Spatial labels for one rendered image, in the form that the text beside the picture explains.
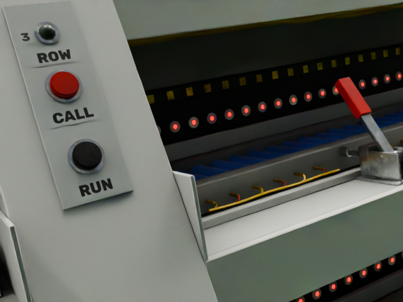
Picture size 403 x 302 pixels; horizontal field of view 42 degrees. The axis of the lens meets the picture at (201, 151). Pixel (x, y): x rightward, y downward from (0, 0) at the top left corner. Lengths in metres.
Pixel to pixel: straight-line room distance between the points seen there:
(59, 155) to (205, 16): 0.15
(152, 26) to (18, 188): 0.14
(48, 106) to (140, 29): 0.09
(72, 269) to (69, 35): 0.13
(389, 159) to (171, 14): 0.19
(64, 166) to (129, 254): 0.06
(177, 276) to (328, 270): 0.11
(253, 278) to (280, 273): 0.02
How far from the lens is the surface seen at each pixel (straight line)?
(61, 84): 0.30
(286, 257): 0.34
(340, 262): 0.37
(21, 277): 0.27
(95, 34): 0.33
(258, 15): 0.41
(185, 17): 0.38
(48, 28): 0.32
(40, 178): 0.29
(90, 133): 0.30
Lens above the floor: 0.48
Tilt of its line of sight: 11 degrees up
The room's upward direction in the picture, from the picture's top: 20 degrees counter-clockwise
